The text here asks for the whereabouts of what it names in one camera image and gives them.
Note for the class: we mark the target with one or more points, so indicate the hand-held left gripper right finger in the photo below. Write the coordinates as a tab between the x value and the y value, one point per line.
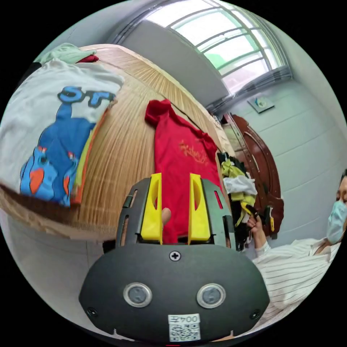
198	222

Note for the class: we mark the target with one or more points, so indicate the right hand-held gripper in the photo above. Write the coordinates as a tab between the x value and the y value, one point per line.
267	214

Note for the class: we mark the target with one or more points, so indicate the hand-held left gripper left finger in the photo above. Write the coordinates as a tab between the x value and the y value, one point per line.
151	219

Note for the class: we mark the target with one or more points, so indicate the person's right forearm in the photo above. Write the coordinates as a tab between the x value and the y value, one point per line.
262	245

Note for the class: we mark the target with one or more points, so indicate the red t-shirt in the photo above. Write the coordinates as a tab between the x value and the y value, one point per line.
181	162

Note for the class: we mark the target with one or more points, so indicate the person's left hand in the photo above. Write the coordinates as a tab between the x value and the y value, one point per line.
166	216

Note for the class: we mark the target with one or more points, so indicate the person's right hand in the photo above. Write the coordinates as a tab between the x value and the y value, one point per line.
254	223

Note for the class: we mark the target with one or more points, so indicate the heap of unfolded clothes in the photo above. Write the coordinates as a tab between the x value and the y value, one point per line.
240	187

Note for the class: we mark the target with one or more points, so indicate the person's body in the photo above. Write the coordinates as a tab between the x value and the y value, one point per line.
298	271

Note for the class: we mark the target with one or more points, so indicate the brown wooden headboard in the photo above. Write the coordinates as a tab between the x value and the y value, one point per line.
261	162

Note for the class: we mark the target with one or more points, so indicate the bed with woven mat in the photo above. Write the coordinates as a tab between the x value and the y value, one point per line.
127	151

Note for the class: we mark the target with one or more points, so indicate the stack of folded clothes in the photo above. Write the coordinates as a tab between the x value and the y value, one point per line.
40	114

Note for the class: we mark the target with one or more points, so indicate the pile of green red clothes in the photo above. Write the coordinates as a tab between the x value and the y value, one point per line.
67	52

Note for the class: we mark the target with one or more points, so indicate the window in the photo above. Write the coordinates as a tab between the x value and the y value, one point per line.
230	35

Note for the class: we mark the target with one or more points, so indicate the grey wall switch plate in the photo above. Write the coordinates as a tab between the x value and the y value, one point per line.
260	103

